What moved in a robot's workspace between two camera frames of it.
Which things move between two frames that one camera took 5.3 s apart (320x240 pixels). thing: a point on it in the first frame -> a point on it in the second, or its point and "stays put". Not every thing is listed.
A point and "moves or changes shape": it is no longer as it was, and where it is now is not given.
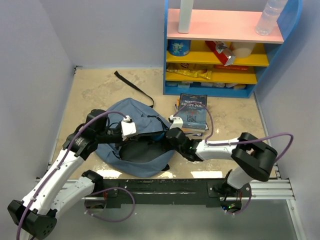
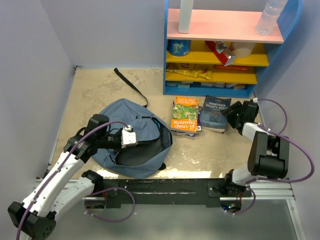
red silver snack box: (224, 54) stays put
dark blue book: (194, 115) -> (212, 119)
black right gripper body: (176, 148) -> (235, 114)
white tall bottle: (186, 7) stays put
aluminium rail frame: (282, 189) stays put
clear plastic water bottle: (269, 17) stays put
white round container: (242, 49) stays put
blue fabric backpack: (147, 153) moves or changes shape
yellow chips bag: (195, 70) stays put
